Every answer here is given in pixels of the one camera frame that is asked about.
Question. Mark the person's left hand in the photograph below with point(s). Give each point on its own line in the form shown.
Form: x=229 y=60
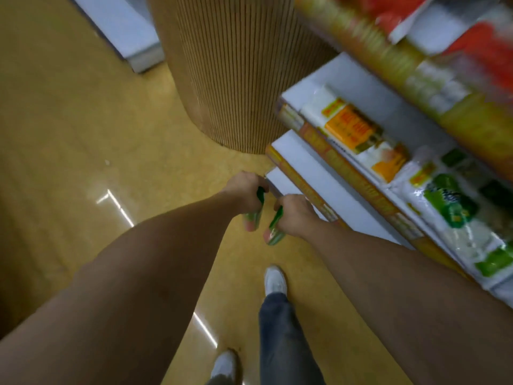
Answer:
x=240 y=194

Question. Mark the person's right hand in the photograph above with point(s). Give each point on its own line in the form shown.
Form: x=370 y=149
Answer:
x=298 y=216

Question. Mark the person's right fingers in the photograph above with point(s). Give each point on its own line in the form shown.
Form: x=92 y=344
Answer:
x=279 y=206

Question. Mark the person's left fingers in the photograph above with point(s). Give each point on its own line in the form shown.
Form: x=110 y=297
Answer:
x=261 y=187

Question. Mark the green clear packet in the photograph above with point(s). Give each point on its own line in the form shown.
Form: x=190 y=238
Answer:
x=275 y=228
x=255 y=214

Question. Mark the person's right forearm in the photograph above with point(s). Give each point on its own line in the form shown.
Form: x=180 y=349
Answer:
x=408 y=304

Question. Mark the person's left forearm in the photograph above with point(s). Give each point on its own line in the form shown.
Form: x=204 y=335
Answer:
x=120 y=292

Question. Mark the person's white shoe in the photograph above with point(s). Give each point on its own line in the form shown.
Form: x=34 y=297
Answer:
x=275 y=280
x=225 y=368

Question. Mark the white store shelf unit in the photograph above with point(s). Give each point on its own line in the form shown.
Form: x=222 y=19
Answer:
x=352 y=164

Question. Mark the white orange rice bag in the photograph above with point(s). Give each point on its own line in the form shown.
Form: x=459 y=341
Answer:
x=356 y=132

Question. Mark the ribbed wooden round column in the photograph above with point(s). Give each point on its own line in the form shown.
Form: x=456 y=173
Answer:
x=236 y=72

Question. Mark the person's blue jeans leg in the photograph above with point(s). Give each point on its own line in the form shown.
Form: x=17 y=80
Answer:
x=282 y=340

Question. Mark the white green rice bag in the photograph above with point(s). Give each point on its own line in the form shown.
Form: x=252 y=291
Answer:
x=457 y=208

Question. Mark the white low display platform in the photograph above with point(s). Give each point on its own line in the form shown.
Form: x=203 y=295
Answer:
x=120 y=27

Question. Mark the red white packaged goods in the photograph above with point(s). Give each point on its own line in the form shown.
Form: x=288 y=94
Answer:
x=437 y=32

